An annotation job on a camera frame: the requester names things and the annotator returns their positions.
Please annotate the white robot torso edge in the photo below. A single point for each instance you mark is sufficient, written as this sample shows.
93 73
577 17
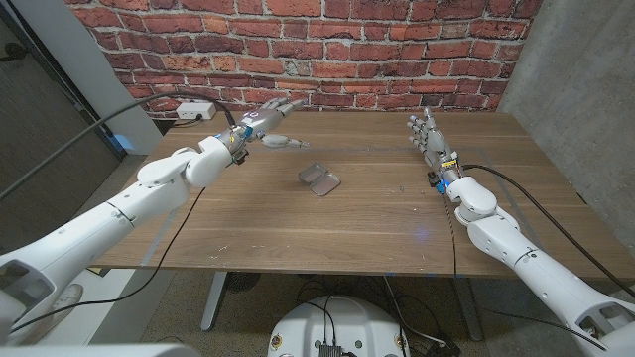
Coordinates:
99 352

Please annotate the black power adapter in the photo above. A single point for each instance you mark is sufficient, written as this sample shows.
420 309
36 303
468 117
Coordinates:
444 349

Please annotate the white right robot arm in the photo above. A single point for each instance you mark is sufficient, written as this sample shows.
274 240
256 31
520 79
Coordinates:
546 277

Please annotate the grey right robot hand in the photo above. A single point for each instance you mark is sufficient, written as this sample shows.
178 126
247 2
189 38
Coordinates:
436 144

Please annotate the white power strip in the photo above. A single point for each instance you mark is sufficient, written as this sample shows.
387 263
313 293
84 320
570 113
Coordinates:
196 110

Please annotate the printed red brick backdrop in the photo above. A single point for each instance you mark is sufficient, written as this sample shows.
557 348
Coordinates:
322 49

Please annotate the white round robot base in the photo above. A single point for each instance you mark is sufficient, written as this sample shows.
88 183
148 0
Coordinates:
347 327

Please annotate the yellow black flat object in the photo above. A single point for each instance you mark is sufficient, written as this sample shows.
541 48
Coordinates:
99 272

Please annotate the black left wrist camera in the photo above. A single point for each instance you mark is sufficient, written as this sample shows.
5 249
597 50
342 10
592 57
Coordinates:
239 157

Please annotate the silver hinged metal tin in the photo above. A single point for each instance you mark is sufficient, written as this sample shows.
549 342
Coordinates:
325 184

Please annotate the dark finned base module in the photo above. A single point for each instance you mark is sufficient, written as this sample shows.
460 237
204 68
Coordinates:
330 351

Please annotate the black round fan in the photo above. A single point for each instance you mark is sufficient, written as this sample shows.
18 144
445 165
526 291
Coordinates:
243 281

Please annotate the dark grey door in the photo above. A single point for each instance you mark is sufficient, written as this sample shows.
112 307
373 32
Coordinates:
39 149

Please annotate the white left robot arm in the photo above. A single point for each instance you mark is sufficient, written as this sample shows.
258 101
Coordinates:
149 193

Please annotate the grey table leg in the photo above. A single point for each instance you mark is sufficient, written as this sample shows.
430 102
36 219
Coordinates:
214 302
469 310

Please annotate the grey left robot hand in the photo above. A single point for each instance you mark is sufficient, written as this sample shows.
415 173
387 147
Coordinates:
260 120

